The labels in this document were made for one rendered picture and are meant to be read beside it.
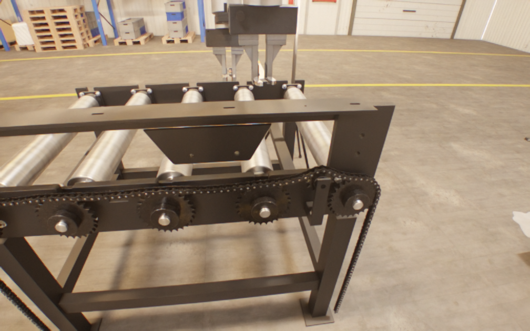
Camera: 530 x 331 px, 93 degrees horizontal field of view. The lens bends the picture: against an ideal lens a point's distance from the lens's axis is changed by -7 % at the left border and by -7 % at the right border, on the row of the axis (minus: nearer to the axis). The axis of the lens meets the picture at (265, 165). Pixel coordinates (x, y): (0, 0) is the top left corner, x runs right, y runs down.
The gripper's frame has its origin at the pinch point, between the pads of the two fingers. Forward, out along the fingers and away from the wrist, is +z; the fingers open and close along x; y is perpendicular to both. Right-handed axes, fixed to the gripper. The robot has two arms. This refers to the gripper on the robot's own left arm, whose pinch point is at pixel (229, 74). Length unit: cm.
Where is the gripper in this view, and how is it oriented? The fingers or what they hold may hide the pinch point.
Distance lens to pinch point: 90.3
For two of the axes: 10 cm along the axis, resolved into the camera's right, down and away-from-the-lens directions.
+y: -0.8, -3.8, 9.2
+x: -10.0, 0.3, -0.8
